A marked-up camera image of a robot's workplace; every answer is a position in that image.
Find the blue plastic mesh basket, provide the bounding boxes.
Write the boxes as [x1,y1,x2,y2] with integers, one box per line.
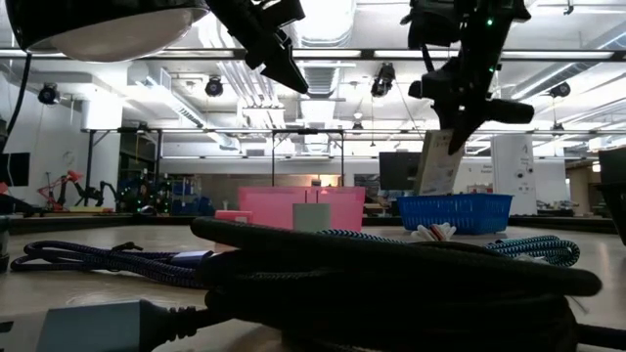
[396,193,514,236]

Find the white pillar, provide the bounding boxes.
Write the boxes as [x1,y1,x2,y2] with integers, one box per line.
[490,134,539,216]

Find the dark wall screen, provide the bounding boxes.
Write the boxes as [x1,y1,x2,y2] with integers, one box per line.
[0,152,31,188]

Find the purple braided USB cable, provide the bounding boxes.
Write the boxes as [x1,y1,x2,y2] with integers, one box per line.
[9,241,216,289]

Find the pale teal USB wall charger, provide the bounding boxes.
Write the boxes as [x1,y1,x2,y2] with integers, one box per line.
[291,202,333,233]

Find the black braided cable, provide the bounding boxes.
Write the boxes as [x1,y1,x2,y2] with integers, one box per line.
[0,217,626,352]

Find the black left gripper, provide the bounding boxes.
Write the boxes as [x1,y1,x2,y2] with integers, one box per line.
[204,0,309,94]

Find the pink USB wall charger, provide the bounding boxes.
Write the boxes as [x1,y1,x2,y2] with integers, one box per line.
[214,209,254,224]

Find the dark background monitor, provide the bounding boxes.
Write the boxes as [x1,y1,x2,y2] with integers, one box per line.
[379,151,423,192]

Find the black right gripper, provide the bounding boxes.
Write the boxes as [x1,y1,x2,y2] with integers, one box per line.
[408,56,534,155]

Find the pink translucent plastic bin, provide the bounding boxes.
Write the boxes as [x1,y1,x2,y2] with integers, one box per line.
[238,185,367,234]

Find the black background metal frame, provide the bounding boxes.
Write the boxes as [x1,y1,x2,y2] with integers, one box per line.
[270,128,346,188]

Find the teal braided USB cable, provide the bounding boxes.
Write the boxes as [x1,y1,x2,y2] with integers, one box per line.
[317,228,581,268]

